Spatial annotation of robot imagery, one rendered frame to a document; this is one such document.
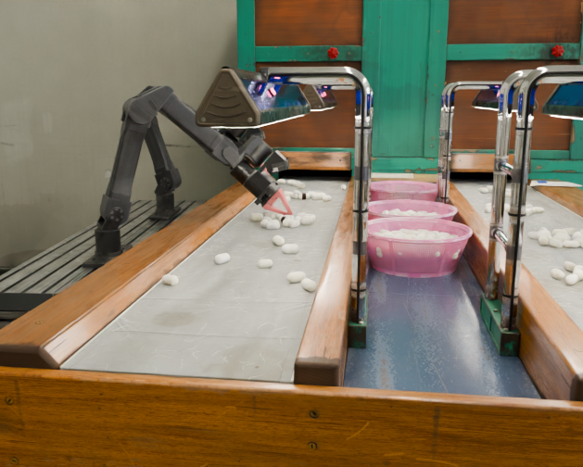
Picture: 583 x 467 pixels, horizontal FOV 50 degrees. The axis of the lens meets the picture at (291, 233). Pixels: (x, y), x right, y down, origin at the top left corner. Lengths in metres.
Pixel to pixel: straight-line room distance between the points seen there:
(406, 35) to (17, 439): 2.03
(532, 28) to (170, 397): 2.10
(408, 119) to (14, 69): 2.16
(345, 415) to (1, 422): 0.44
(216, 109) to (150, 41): 2.70
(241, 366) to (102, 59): 2.86
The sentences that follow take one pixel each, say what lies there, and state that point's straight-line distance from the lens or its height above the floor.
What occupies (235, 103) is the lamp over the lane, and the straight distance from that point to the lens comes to 0.77.
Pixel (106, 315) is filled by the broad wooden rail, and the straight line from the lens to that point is 1.00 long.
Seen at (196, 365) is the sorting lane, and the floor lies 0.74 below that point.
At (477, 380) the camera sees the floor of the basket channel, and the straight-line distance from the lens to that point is 0.96.
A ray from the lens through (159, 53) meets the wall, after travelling 3.45.
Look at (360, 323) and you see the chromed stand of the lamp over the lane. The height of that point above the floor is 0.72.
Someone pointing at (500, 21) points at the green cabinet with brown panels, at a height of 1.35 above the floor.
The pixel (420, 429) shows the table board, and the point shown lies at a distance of 0.77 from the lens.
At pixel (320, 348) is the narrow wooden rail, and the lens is 0.80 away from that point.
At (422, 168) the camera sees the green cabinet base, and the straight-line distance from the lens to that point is 2.52.
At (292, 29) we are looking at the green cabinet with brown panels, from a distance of 2.54.
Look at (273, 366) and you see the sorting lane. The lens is 0.81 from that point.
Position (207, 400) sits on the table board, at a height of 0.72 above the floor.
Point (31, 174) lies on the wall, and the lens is 3.72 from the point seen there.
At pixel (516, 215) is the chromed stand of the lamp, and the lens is 1.00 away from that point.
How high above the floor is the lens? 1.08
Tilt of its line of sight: 13 degrees down
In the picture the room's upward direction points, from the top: straight up
